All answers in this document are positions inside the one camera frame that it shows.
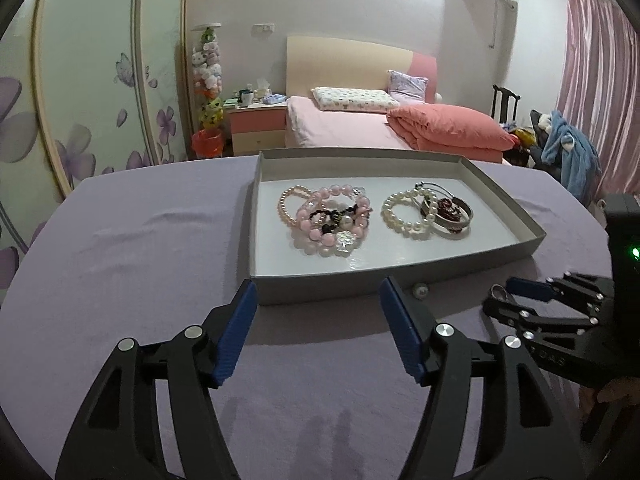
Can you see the beige and pink headboard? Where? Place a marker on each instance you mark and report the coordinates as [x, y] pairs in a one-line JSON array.
[[340, 62]]

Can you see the blue garment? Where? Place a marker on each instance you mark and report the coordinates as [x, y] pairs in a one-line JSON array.
[[575, 155]]

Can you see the person's right hand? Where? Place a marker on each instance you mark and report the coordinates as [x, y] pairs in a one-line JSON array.
[[617, 392]]

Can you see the purple pillow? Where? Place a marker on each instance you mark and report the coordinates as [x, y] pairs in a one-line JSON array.
[[407, 85]]

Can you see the stack of plush toys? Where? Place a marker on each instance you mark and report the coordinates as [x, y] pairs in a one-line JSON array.
[[209, 70]]

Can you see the small pearl bead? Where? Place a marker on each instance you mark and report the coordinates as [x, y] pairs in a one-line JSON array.
[[419, 291]]

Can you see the yellow toy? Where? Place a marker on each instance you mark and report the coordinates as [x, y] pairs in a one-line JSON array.
[[522, 136]]

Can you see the black chair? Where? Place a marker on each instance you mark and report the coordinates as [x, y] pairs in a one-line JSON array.
[[505, 105]]

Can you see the white floral pillow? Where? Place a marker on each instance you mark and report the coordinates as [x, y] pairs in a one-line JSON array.
[[350, 98]]

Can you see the grey cardboard tray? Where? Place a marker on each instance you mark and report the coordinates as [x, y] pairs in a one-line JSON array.
[[390, 260]]

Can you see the purple tablecloth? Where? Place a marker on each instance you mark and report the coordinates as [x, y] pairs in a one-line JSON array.
[[150, 250]]

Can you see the pink curtain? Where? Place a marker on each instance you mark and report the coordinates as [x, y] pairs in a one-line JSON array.
[[600, 85]]

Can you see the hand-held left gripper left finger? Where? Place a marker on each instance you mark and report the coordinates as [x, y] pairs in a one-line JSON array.
[[235, 335]]

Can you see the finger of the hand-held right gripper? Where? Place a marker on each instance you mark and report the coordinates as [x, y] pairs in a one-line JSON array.
[[530, 317], [530, 288]]

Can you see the pink and beige nightstand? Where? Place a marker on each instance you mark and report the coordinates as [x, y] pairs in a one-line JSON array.
[[256, 127]]

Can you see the pink bed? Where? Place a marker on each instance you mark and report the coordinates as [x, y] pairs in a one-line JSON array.
[[345, 127]]

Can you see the floral wardrobe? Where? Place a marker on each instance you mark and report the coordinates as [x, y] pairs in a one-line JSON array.
[[75, 85]]

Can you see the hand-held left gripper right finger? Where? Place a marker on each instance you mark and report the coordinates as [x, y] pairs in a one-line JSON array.
[[400, 330]]

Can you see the tissue box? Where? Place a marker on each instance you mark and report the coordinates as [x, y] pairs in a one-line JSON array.
[[261, 89]]

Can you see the salmon folded duvet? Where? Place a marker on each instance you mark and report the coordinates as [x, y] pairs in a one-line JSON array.
[[450, 127]]

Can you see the wide silver bangle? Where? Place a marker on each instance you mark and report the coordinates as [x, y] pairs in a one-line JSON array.
[[462, 225]]

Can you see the red waste bin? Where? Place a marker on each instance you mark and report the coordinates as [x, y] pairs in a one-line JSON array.
[[206, 143]]

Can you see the wall socket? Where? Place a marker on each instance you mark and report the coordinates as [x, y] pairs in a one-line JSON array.
[[263, 27]]

